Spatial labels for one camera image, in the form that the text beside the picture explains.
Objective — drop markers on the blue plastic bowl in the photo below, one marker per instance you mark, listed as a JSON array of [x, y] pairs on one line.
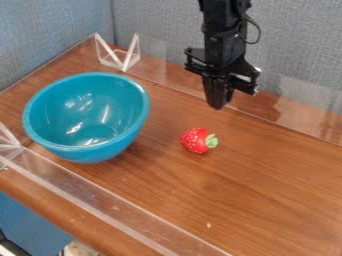
[[85, 117]]

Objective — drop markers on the clear acrylic back barrier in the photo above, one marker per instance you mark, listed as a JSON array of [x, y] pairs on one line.
[[290, 102]]

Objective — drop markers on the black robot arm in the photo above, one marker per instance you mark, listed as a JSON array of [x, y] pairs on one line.
[[226, 16]]

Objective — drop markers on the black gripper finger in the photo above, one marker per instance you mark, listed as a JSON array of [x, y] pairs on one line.
[[211, 91], [227, 93]]

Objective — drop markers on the clear acrylic corner bracket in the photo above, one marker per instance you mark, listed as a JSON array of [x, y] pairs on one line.
[[119, 59]]

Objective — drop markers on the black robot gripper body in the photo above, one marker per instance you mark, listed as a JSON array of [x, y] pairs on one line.
[[220, 60]]

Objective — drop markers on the clear acrylic front barrier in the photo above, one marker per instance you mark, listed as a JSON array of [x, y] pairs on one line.
[[162, 236]]

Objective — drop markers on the dark object bottom left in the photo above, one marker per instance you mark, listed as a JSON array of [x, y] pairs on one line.
[[9, 249]]

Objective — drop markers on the red toy strawberry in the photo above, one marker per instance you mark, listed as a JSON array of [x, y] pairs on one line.
[[198, 140]]

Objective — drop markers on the pale object under table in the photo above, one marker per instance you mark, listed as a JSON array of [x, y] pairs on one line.
[[77, 249]]

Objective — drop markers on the clear acrylic barrier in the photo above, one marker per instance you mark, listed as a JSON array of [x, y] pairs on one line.
[[290, 102], [162, 236]]

